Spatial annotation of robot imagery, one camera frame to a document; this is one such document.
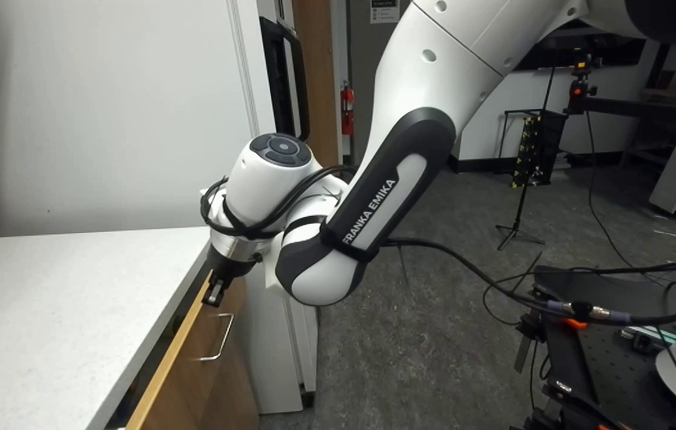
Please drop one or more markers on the wooden wall panel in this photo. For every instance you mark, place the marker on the wooden wall panel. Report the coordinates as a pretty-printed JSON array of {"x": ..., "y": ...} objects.
[{"x": 319, "y": 80}]

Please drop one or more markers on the orange clamp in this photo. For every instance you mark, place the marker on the orange clamp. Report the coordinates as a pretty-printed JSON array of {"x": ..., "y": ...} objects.
[{"x": 576, "y": 324}]

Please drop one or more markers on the black LED light panel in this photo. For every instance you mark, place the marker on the black LED light panel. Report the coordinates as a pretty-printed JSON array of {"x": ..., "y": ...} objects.
[{"x": 538, "y": 152}]

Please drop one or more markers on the black refrigerator dispenser panel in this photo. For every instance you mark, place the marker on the black refrigerator dispenser panel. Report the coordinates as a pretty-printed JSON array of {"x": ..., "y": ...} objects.
[{"x": 285, "y": 86}]

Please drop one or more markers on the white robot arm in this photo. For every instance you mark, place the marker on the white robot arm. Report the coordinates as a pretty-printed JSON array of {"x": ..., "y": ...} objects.
[{"x": 433, "y": 80}]

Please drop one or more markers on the black light stand tripod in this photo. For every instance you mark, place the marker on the black light stand tripod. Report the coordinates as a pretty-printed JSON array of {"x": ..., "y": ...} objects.
[{"x": 521, "y": 217}]

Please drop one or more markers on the black camera on boom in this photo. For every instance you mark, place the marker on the black camera on boom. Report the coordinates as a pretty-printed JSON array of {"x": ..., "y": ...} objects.
[{"x": 639, "y": 112}]

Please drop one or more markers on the grey door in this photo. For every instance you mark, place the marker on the grey door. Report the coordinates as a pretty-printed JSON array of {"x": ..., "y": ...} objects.
[{"x": 365, "y": 64}]

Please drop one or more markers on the red fire extinguisher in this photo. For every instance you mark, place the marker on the red fire extinguisher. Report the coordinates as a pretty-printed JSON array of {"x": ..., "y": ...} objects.
[{"x": 348, "y": 112}]

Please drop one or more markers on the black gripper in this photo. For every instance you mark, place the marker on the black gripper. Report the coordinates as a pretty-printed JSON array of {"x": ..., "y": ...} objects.
[{"x": 227, "y": 266}]

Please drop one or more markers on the wooden front white drawer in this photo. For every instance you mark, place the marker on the wooden front white drawer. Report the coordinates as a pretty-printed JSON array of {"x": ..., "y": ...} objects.
[{"x": 195, "y": 391}]

